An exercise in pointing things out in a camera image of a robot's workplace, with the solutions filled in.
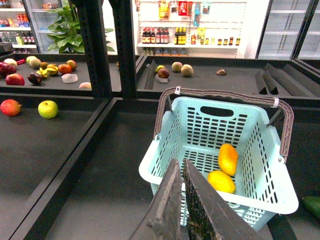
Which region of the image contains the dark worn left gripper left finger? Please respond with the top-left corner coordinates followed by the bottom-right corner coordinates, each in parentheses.
top-left (129, 158), bottom-right (182, 240)

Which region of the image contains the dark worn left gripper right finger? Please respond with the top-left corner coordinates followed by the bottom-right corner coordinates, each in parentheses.
top-left (183, 159), bottom-right (262, 240)

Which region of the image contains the yellow lemon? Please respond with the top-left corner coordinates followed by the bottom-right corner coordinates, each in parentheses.
top-left (207, 170), bottom-right (236, 194)

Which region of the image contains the yellow mango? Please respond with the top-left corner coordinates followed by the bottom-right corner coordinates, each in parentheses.
top-left (218, 143), bottom-right (239, 176)

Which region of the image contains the light blue plastic basket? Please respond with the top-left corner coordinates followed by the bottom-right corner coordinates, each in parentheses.
top-left (139, 96), bottom-right (299, 230)

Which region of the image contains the brown basket handle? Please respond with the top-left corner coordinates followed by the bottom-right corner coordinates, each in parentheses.
top-left (153, 86), bottom-right (294, 162)

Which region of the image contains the green avocado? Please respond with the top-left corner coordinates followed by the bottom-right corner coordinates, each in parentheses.
top-left (301, 196), bottom-right (320, 220)

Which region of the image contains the green apple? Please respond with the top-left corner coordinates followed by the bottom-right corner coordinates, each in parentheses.
top-left (38, 100), bottom-right (59, 119)

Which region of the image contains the red pomegranate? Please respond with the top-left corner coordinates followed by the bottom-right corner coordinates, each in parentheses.
top-left (0, 99), bottom-right (22, 117)

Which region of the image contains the green potted plant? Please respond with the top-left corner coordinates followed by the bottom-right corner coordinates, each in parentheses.
top-left (47, 0), bottom-right (115, 54)

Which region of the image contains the black shelf post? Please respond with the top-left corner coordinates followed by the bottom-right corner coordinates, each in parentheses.
top-left (73, 0), bottom-right (112, 98)
top-left (109, 0), bottom-right (136, 99)

